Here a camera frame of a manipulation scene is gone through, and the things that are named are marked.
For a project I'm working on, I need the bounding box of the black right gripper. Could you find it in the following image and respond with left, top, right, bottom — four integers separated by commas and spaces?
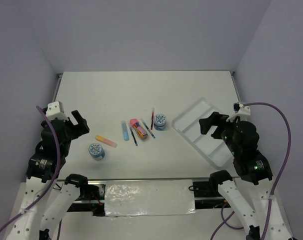
198, 109, 243, 154

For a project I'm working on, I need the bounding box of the orange pink highlighter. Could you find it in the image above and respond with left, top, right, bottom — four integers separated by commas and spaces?
95, 135, 117, 148

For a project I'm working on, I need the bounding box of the blue round jar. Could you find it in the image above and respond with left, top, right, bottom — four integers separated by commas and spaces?
153, 114, 167, 131
88, 143, 105, 161

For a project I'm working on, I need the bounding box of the blue highlighter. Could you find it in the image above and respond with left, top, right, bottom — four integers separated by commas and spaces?
121, 120, 129, 141

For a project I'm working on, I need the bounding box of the dark blue pen refill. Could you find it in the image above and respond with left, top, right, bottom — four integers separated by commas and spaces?
128, 123, 138, 147

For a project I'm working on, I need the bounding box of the red pen refill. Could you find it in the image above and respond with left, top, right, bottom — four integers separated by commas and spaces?
151, 107, 155, 124

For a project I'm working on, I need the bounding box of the pink cap glue stick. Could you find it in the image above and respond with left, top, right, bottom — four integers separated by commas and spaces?
129, 118, 148, 140

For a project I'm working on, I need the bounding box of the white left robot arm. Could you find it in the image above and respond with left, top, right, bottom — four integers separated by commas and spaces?
5, 107, 90, 240

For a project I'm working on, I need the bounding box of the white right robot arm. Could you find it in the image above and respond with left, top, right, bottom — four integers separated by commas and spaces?
199, 111, 294, 240

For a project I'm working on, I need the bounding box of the white compartment tray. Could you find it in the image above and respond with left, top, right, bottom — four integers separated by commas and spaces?
171, 97, 236, 168

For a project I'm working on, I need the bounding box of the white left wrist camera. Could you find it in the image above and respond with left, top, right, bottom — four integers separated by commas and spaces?
45, 101, 68, 121

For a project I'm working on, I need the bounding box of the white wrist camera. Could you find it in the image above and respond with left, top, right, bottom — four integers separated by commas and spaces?
45, 101, 68, 121
226, 102, 251, 122

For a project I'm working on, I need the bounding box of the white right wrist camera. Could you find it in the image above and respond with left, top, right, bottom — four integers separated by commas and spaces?
226, 102, 251, 122

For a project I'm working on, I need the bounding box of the black metal rail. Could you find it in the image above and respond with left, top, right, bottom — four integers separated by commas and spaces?
67, 177, 226, 217

